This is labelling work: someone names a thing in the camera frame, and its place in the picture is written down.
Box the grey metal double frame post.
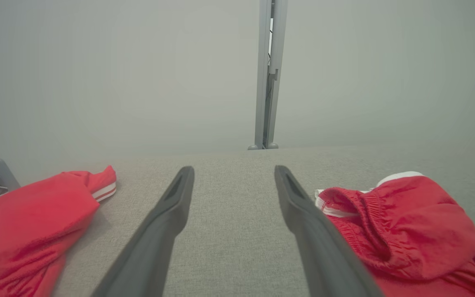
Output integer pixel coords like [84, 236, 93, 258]
[248, 0, 288, 150]

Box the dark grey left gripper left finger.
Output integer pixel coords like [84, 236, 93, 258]
[91, 166, 195, 297]

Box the red garment with white stripes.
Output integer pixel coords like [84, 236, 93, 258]
[0, 165, 475, 297]

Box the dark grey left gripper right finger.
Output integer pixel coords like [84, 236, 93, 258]
[274, 165, 384, 297]

